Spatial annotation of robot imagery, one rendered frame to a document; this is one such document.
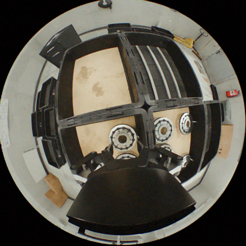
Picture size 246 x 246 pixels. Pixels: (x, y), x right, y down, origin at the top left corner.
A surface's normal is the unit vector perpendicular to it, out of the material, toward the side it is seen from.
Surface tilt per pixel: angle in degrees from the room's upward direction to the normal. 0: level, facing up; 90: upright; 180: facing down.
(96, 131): 0
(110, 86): 0
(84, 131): 0
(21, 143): 90
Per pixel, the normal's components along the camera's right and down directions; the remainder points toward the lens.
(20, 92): 1.00, -0.07
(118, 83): -0.03, 0.04
